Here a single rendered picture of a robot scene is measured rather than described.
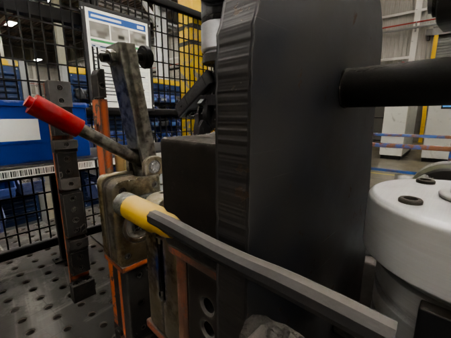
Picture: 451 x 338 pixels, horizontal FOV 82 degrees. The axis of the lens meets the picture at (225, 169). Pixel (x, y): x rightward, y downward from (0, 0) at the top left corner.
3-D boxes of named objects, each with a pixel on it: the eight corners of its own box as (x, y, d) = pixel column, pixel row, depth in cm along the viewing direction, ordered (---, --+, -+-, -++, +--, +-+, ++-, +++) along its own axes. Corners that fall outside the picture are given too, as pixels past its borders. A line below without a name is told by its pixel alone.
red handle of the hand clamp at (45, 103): (160, 161, 36) (36, 89, 25) (153, 175, 35) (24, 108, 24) (145, 157, 39) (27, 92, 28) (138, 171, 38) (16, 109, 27)
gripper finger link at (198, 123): (198, 157, 42) (200, 102, 41) (192, 156, 43) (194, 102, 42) (219, 156, 46) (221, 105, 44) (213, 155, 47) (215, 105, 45)
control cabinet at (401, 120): (392, 149, 885) (402, 74, 836) (411, 150, 851) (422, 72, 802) (377, 157, 706) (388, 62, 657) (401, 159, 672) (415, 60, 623)
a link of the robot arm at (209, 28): (190, 26, 41) (226, 37, 46) (191, 57, 42) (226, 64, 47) (225, 14, 36) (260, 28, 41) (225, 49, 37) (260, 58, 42)
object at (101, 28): (155, 111, 97) (149, 21, 90) (90, 110, 81) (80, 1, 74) (152, 111, 98) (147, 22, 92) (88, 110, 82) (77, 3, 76)
